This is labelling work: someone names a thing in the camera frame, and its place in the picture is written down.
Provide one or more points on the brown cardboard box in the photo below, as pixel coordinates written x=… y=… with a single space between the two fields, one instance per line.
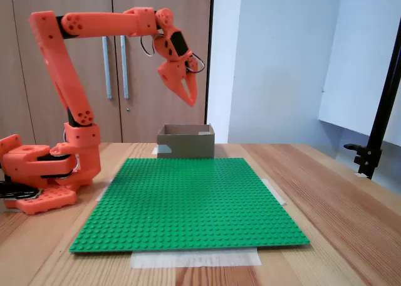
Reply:
x=194 y=146

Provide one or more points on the green lego baseplate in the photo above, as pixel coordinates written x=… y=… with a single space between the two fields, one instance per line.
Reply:
x=188 y=204

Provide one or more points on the translucent masking tape strip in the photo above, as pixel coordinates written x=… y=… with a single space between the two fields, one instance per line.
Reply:
x=194 y=259
x=101 y=195
x=277 y=195
x=154 y=151

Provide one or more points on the brown wooden cabinet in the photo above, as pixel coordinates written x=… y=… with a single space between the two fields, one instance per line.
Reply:
x=94 y=79

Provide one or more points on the white board panel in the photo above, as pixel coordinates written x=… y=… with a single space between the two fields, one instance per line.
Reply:
x=354 y=63

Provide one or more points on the black stand clamp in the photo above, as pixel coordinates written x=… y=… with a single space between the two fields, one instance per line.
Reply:
x=365 y=160

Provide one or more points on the small white tape piece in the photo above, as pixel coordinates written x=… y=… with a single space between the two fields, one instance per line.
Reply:
x=360 y=175

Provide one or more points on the black stand pole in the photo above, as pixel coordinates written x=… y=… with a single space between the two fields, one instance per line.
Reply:
x=384 y=104

